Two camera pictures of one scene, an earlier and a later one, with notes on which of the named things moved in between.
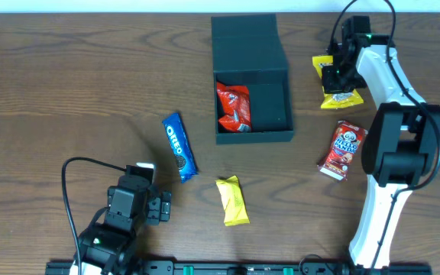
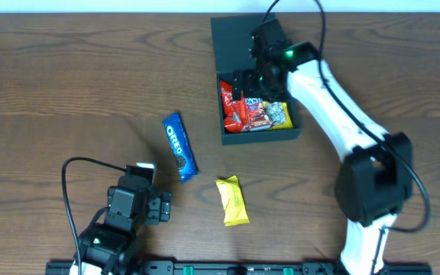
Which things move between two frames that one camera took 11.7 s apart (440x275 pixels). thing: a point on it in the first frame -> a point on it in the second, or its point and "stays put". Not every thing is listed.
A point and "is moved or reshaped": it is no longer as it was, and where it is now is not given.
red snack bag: (234, 106) stays put
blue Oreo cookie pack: (182, 146) stays put
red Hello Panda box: (347, 140) is moved or reshaped
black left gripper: (159, 208) stays put
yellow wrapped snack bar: (234, 205) stays put
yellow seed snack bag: (334, 100) is moved or reshaped
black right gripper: (337, 82) -> (248, 82)
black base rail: (252, 268) stays put
